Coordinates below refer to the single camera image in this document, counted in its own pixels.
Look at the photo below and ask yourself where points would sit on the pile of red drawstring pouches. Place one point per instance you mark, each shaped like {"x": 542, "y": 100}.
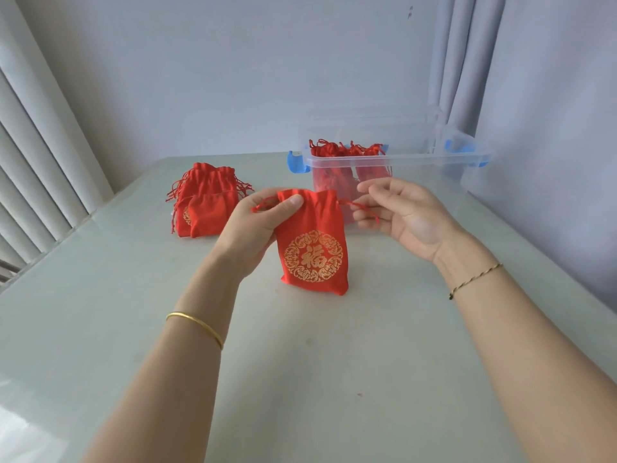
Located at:
{"x": 207, "y": 212}

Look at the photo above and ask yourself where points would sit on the clear plastic storage box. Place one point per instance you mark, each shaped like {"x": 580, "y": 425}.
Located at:
{"x": 434, "y": 159}

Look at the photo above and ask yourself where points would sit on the gold bangle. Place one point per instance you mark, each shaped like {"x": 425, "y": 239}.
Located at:
{"x": 197, "y": 323}

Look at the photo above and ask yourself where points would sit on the white vertical blinds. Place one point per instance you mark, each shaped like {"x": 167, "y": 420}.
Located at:
{"x": 38, "y": 130}

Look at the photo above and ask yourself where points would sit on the person's left forearm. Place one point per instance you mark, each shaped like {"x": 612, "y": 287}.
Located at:
{"x": 164, "y": 400}

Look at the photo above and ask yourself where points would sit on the person's left hand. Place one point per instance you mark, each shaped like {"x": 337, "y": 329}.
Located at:
{"x": 246, "y": 236}

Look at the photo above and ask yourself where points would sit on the grey curtain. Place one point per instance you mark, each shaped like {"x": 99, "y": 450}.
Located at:
{"x": 554, "y": 67}

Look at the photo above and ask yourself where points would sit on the metal railing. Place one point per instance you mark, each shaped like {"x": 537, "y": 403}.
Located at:
{"x": 9, "y": 272}

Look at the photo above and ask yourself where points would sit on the person's right hand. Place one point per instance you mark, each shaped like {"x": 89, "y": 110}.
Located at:
{"x": 414, "y": 216}

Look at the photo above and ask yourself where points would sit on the person's right forearm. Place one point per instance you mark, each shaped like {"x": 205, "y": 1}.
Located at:
{"x": 530, "y": 366}

